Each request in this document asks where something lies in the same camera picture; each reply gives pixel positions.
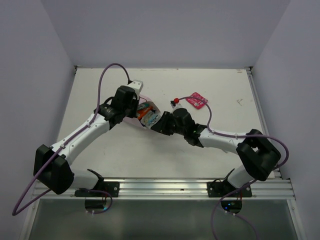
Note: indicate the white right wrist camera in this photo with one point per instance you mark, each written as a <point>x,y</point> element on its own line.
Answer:
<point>175,103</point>

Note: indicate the green red candy packet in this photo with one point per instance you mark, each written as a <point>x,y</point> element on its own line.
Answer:
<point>143,106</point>

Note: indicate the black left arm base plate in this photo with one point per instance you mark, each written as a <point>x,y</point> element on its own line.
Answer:
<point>111,187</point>

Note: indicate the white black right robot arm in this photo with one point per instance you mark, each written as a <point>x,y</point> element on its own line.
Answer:
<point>257,154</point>

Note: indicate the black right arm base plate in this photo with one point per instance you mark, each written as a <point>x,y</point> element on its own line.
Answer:
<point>219,188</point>

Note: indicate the pink snack packet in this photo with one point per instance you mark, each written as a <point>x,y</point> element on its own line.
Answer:
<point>196,100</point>

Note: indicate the aluminium rail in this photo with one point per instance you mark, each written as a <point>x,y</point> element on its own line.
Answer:
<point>195,189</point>
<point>257,101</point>

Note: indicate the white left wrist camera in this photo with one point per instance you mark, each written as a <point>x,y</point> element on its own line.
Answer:
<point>137,85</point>

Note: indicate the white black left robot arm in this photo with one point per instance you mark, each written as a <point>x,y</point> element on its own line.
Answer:
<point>52,165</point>

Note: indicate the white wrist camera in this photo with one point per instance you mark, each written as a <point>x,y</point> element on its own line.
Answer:
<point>175,103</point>
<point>137,85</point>

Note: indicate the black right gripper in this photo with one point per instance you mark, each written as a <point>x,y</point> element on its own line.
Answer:
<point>161,126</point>

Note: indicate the aluminium front rail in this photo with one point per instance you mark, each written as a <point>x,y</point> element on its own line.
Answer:
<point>195,189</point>

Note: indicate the orange fruit candy packet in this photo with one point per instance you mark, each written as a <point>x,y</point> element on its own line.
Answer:
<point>142,112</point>

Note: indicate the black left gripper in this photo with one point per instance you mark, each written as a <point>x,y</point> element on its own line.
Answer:
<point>135,100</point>

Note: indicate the aluminium right side rail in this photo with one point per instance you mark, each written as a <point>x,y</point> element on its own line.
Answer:
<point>257,101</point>

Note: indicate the silver blue snack packet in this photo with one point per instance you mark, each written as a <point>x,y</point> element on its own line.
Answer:
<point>150,119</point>

